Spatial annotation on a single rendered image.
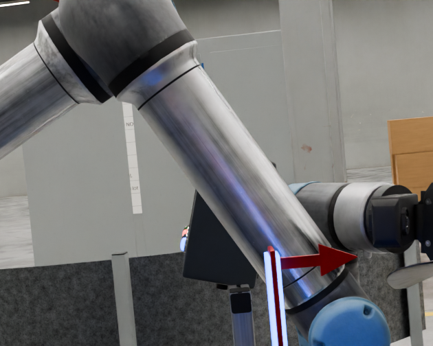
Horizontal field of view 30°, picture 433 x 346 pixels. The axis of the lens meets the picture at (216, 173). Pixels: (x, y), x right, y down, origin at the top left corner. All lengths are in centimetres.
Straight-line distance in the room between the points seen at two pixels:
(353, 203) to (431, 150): 777
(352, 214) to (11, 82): 39
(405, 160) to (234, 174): 785
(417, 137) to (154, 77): 788
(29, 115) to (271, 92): 566
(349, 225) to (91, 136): 605
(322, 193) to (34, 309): 155
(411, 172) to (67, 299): 660
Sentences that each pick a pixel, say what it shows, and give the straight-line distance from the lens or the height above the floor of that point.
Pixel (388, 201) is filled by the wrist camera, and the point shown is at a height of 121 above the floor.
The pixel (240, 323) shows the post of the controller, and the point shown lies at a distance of 114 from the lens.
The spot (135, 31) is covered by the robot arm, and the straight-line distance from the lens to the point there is 74.
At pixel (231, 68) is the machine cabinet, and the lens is 657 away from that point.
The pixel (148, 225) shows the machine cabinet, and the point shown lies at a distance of 675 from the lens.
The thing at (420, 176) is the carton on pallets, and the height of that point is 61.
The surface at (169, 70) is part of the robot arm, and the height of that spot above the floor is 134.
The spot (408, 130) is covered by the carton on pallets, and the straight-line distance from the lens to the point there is 857.
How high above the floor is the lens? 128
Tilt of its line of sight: 3 degrees down
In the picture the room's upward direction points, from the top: 5 degrees counter-clockwise
